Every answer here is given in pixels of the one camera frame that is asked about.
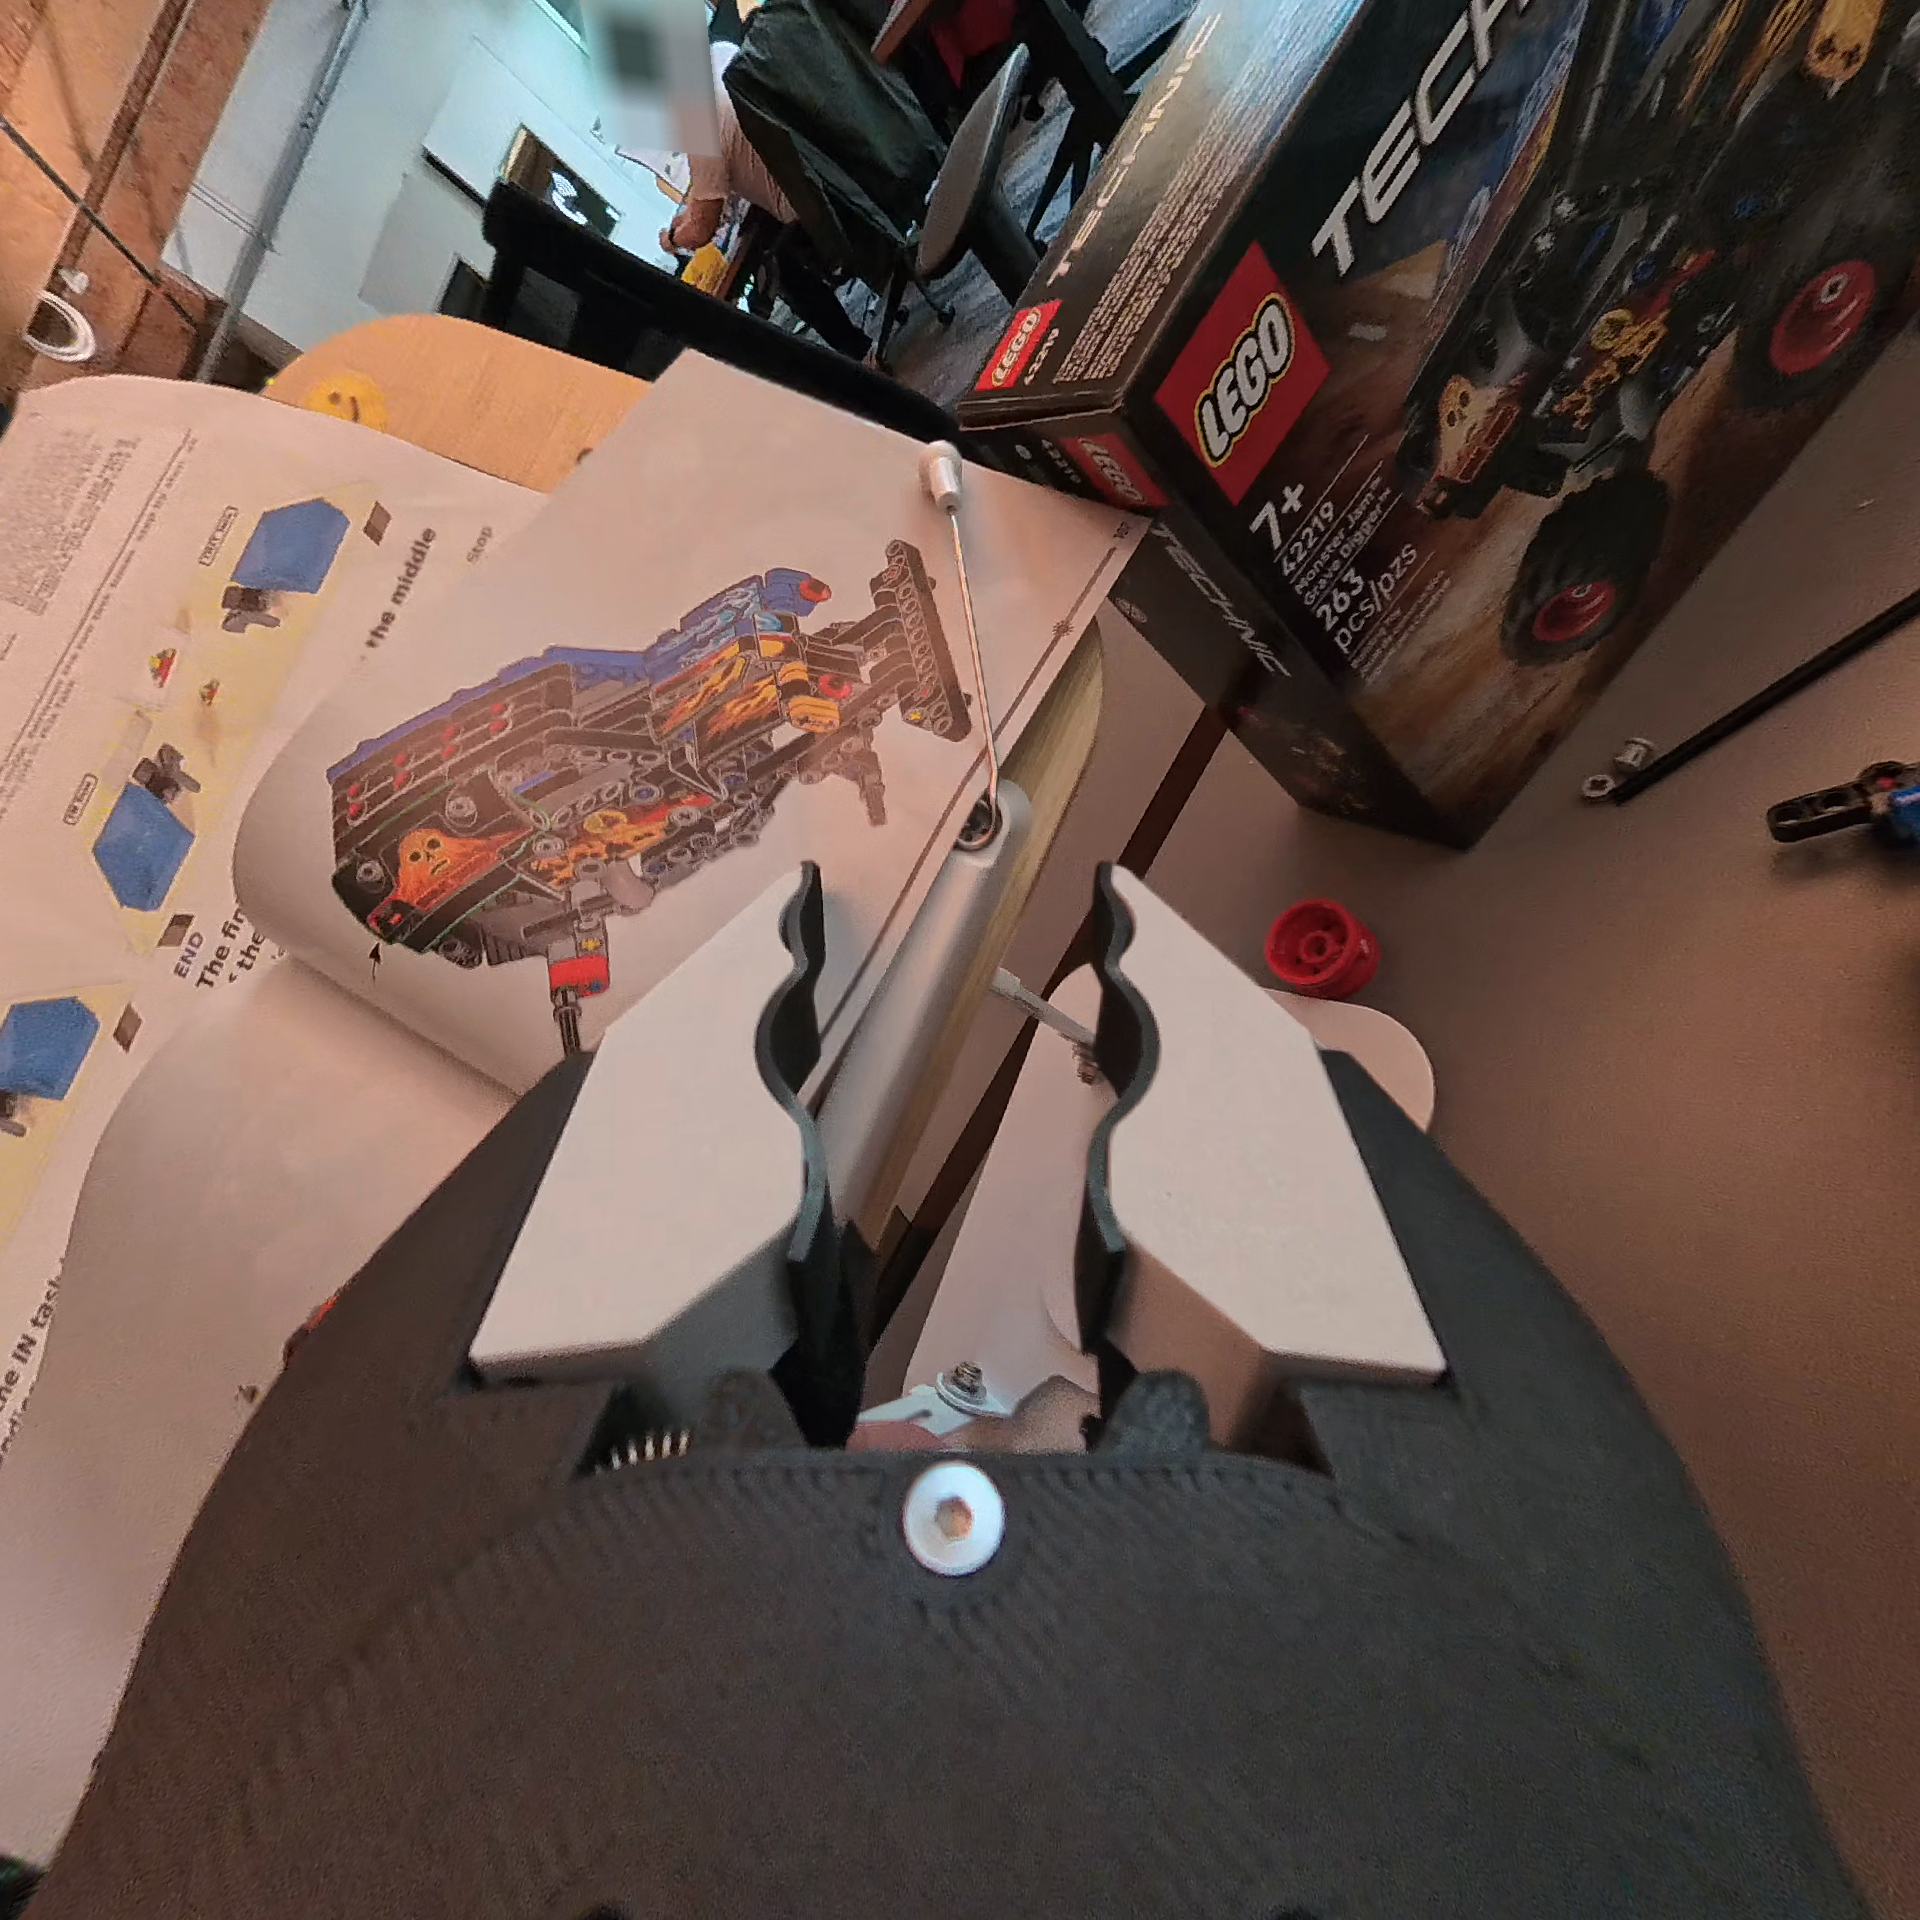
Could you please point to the flame-printed toy truck model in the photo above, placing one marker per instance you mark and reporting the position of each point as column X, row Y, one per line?
column 1837, row 804

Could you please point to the chair with dark jacket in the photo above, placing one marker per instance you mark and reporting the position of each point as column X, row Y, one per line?
column 825, row 135

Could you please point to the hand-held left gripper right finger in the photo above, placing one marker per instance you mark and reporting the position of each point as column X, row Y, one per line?
column 1276, row 1201

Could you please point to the white book stand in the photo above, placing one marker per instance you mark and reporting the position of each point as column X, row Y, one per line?
column 960, row 932

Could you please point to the building instruction booklet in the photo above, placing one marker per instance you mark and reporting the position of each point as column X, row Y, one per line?
column 721, row 494

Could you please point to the grey desk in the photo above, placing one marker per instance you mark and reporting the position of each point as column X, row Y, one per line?
column 1651, row 1126

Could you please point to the round grey stool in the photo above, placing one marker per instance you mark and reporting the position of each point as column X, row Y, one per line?
column 973, row 149

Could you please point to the black long toy axle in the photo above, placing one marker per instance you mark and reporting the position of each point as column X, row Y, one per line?
column 1769, row 699

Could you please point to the printed instruction sheet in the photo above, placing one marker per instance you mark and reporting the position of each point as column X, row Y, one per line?
column 89, row 494

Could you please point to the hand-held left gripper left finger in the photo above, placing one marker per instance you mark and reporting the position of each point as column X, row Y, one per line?
column 660, row 1185

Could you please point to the toy truck set box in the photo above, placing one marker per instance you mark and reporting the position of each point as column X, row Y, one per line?
column 1500, row 494

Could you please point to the red toy wheel rim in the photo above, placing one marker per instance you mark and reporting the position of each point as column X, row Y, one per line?
column 1319, row 944

